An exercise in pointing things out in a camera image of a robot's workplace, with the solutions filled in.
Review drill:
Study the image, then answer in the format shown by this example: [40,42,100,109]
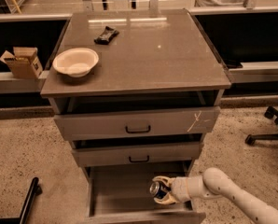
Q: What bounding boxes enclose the black metal leg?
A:
[0,177,42,224]

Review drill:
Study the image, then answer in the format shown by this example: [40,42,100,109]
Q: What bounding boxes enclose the grey middle drawer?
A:
[72,142,202,167]

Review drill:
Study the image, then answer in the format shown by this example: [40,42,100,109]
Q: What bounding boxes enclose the black snack wrapper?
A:
[94,26,119,45]

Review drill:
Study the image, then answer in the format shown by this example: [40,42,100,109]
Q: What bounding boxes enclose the grey drawer cabinet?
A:
[40,8,232,224]

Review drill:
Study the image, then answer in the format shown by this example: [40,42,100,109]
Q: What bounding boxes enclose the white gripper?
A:
[152,175,204,205]

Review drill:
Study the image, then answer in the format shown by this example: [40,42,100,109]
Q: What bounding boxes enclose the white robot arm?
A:
[149,167,278,224]

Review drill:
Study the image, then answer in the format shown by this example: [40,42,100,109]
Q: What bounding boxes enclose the white paper bowl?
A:
[52,48,99,77]

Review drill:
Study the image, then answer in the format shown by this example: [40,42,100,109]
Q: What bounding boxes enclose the black office chair base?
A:
[244,68,278,147]

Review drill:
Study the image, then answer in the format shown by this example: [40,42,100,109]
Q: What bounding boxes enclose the grey top drawer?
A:
[54,106,220,141]

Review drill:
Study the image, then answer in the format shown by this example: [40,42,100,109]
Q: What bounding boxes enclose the grey open bottom drawer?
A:
[84,161,205,224]

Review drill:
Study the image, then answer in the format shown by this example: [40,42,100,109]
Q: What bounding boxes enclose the small cardboard box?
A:
[0,47,43,79]

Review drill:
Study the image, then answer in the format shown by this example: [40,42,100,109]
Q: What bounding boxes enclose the blue pepsi can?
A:
[149,181,171,200]

